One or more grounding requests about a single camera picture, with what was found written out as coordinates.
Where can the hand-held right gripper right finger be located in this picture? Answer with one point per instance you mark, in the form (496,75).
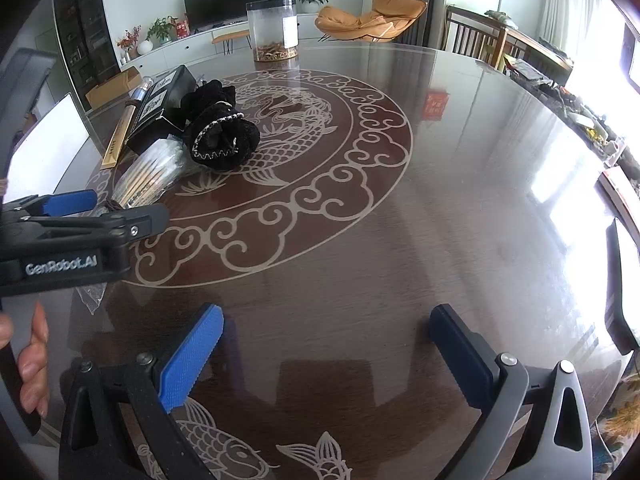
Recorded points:
(462,355)

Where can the wooden slatted bench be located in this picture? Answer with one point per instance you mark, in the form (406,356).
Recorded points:
(470,35)

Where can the black scrunchie white trim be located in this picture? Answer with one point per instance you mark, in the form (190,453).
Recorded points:
(225,137)

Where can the clear jar black lid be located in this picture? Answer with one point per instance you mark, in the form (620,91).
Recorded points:
(270,30)

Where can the person's left hand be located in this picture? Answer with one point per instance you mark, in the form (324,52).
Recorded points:
(32,360)

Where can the wooden bench hairpin legs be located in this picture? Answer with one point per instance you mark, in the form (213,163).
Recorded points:
(230,35)

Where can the clear plastic wrapper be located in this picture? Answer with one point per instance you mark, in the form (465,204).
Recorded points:
(90,296)

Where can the gold slim box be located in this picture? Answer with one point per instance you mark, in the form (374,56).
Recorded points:
(117,140)

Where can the black rectangular box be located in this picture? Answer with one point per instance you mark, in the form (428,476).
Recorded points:
(177,82)

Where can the red gift box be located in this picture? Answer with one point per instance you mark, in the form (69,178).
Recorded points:
(182,29)

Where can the white cardboard box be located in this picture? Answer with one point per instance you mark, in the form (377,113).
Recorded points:
(55,140)

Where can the red white flat box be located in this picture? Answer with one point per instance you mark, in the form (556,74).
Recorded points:
(617,185)

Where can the brown cardboard box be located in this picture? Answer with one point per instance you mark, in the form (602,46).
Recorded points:
(112,87)

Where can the green potted plant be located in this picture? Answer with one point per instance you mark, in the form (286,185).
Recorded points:
(162,27)

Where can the black display cabinet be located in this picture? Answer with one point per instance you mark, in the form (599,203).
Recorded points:
(82,40)

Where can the white sheer curtain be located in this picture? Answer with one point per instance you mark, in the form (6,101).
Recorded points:
(575,0)

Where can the cotton swab bag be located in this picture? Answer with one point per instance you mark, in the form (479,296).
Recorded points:
(145,175)

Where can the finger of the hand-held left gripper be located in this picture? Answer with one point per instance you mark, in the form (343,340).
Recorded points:
(145,221)
(70,202)

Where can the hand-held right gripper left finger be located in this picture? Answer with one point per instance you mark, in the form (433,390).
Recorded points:
(192,355)

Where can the black smartphone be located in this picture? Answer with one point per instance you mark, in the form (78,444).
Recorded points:
(625,280)

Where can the black television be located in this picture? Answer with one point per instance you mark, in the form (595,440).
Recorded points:
(225,2)

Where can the white TV console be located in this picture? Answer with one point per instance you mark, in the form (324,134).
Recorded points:
(200,42)

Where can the white round vase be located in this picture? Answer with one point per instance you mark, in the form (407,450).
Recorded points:
(145,47)

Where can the grey folded cloth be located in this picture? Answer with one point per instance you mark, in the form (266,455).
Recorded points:
(500,16)

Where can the silver capped tube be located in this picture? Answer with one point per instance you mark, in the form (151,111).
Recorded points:
(141,90)

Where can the orange lounge chair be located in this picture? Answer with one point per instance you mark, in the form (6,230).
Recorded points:
(370,17)

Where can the red flower arrangement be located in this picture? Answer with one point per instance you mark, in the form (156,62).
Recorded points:
(131,40)

